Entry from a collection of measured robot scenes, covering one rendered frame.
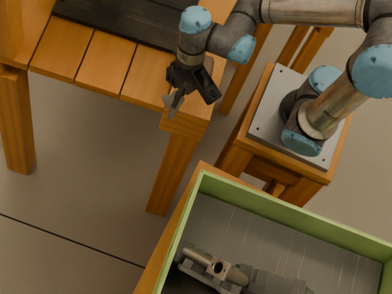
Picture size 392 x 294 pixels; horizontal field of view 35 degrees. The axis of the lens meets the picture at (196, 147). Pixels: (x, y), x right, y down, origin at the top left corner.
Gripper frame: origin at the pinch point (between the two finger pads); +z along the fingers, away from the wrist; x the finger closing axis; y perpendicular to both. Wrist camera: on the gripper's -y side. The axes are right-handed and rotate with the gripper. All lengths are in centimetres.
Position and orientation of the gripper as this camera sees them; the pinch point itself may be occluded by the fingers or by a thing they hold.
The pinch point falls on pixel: (189, 108)
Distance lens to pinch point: 179.5
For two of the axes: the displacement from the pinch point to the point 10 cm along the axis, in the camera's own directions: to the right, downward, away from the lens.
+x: -7.1, 5.3, -4.5
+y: -6.9, -6.3, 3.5
